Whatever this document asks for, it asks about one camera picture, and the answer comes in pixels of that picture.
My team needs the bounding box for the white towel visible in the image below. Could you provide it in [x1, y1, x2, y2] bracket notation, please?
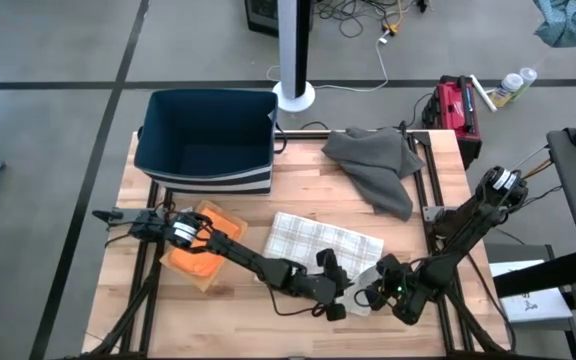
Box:
[255, 210, 385, 317]

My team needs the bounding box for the black equipment box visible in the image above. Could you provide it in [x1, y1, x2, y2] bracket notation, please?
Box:
[245, 0, 282, 38]

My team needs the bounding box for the red black tool bag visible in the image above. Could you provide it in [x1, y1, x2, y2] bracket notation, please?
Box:
[421, 74, 484, 169]

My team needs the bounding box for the black wire bundle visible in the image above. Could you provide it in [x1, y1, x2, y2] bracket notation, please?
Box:
[512, 144, 565, 227]

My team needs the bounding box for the black floor cable tangle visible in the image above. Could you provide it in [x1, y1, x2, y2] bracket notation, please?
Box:
[312, 0, 432, 39]

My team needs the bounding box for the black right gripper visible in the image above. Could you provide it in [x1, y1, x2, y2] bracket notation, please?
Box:
[365, 253, 422, 325]

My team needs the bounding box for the teal patterned cloth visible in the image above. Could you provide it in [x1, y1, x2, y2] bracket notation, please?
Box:
[533, 0, 576, 49]

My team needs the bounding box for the orange towel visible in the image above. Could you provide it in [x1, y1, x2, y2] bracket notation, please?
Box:
[167, 207, 242, 279]

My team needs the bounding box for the white tube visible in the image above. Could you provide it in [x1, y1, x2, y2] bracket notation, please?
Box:
[469, 73, 498, 114]

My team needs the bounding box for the grey towel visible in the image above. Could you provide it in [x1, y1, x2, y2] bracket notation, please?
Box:
[321, 125, 427, 223]

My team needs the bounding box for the wipes canister green label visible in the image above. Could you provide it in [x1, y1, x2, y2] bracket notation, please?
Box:
[510, 67, 539, 104]

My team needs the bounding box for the tan waffle towel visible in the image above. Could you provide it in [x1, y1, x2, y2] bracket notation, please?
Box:
[159, 199, 249, 294]

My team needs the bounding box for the white floor cable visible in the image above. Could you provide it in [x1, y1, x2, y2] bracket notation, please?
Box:
[266, 29, 391, 94]

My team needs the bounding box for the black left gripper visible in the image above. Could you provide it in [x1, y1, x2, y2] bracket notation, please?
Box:
[307, 248, 353, 323]

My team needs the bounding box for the white black tower fan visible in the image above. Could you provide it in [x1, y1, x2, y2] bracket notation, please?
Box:
[273, 0, 317, 114]

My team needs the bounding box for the wipes canister yellow label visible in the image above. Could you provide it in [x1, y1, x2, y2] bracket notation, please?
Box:
[490, 73, 525, 109]

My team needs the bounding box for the navy white striped fabric bin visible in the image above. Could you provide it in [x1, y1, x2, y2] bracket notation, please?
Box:
[134, 88, 280, 196]

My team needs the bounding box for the white printed sheet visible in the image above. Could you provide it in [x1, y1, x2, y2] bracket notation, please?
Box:
[488, 259, 575, 324]

